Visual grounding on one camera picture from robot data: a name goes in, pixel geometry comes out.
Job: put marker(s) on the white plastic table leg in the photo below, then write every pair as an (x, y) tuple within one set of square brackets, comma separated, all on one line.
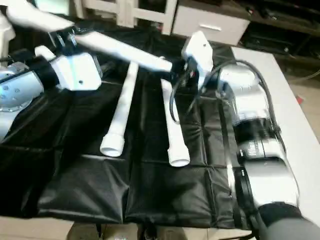
[(122, 110), (6, 32), (120, 50), (175, 135)]

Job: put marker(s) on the black table mat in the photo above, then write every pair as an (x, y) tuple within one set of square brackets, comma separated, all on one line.
[(100, 185)]

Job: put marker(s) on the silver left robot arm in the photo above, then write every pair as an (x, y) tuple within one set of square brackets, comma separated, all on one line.
[(17, 95)]

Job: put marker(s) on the white drawer unit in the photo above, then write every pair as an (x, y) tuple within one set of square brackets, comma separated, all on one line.
[(212, 25)]

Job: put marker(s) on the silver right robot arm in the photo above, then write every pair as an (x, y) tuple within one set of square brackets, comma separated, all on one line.
[(255, 140)]

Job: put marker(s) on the white glass door cabinet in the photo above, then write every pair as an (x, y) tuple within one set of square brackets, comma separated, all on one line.
[(130, 15)]

